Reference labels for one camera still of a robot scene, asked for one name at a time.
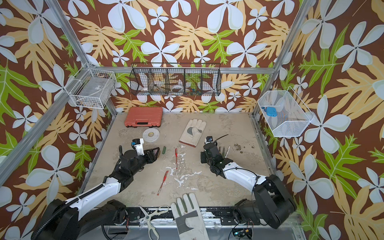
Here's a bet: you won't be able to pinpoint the red gel pen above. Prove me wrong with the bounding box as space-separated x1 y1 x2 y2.
157 170 169 196
175 148 178 170

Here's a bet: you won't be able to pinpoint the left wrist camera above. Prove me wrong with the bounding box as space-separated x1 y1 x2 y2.
131 138 144 156

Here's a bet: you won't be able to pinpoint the white wire basket left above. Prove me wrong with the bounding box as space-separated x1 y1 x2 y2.
66 66 117 109

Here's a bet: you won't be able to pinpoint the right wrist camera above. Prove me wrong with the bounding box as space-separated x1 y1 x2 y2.
205 136 214 144

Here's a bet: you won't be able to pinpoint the white handled scissors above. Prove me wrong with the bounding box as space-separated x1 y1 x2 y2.
131 205 170 240

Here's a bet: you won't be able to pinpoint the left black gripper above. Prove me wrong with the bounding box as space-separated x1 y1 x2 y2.
131 146 160 178

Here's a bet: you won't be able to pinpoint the black wire basket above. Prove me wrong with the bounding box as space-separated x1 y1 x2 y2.
128 63 222 96

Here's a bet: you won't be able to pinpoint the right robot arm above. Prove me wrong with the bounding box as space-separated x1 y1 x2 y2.
201 142 297 229

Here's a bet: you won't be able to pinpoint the beige work glove far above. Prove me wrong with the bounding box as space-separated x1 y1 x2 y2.
179 119 207 148

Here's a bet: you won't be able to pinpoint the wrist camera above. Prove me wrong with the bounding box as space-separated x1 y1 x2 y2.
205 136 214 144
131 138 144 156

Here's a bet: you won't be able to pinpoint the white mesh basket right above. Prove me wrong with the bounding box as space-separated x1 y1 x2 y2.
258 88 315 138

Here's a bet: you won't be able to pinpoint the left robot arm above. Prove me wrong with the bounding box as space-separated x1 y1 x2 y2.
31 148 161 240

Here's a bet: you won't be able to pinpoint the white tape roll in basket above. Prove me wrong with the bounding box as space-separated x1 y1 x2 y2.
171 85 184 93

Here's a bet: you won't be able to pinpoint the blue object in basket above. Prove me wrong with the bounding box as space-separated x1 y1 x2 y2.
266 107 278 117

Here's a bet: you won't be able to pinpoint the red plastic tool case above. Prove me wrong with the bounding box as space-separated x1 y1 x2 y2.
124 107 163 128

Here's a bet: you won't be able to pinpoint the beige work glove near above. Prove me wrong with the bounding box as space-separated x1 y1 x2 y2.
171 193 209 240

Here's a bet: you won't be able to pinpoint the beige work glove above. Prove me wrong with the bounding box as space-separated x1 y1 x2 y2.
179 119 207 148
171 193 209 240

